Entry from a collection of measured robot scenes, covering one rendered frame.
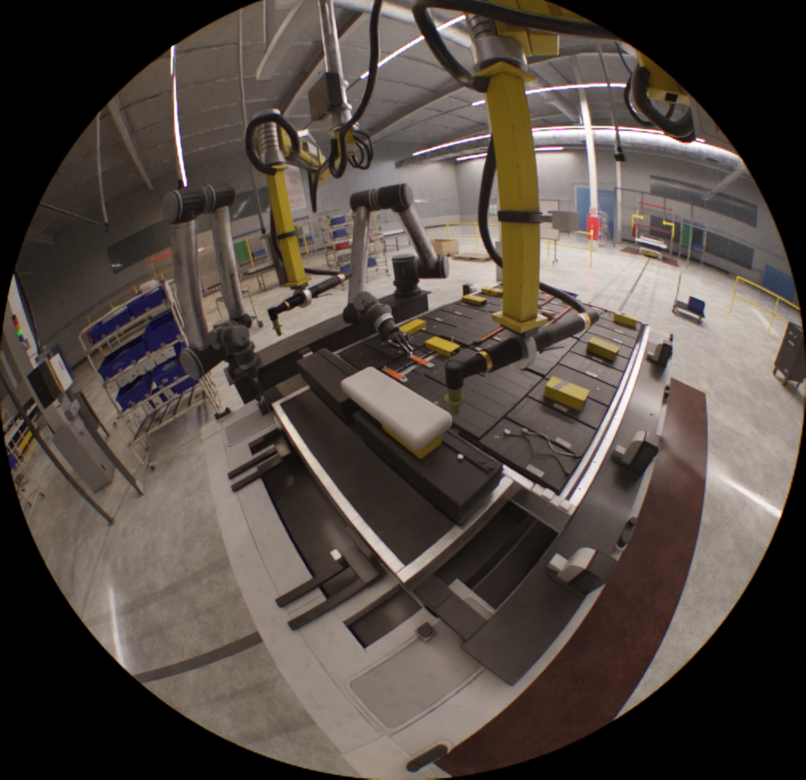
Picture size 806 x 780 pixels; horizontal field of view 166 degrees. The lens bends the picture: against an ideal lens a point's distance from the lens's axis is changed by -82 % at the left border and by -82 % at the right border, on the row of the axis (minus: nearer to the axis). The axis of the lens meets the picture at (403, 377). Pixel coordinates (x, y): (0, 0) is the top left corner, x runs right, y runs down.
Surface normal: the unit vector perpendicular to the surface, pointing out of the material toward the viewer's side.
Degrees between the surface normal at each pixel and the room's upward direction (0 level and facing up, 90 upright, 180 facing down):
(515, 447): 0
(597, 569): 0
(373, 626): 0
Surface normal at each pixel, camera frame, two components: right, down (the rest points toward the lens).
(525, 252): 0.42, 0.45
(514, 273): -0.90, 0.33
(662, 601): -0.13, -0.83
